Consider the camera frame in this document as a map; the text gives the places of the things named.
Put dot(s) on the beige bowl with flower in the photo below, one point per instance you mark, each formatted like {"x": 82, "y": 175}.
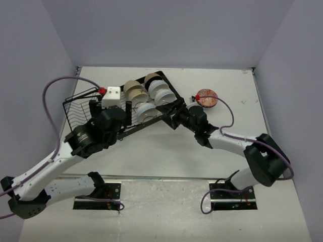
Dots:
{"x": 137, "y": 96}

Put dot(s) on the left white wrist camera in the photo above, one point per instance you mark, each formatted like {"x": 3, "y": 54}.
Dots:
{"x": 111, "y": 96}

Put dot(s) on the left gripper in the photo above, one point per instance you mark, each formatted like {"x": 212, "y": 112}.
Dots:
{"x": 128, "y": 119}

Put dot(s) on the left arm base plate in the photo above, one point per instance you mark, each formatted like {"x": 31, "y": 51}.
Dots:
{"x": 103, "y": 196}

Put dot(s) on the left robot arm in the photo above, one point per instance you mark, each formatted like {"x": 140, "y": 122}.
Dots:
{"x": 36, "y": 189}

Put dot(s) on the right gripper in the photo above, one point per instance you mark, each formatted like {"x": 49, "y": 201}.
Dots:
{"x": 173, "y": 122}

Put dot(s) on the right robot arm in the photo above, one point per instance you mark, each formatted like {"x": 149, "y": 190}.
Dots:
{"x": 266, "y": 161}

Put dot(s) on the black wire dish rack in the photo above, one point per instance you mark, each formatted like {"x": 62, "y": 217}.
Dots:
{"x": 81, "y": 107}

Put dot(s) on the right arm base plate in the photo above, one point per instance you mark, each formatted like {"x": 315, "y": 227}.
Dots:
{"x": 225, "y": 201}

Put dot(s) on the beige bowl rear left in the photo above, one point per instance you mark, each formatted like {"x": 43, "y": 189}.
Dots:
{"x": 130, "y": 85}

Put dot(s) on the light blue bowl front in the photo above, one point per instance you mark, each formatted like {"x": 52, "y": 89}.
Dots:
{"x": 145, "y": 112}

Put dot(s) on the tan and black bowl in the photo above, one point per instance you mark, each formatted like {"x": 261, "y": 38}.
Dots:
{"x": 149, "y": 78}

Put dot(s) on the light blue bowl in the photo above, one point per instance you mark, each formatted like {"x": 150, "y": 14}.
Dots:
{"x": 155, "y": 86}
{"x": 164, "y": 96}
{"x": 145, "y": 112}

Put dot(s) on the blue zigzag patterned bowl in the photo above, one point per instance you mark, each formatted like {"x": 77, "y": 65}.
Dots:
{"x": 206, "y": 98}

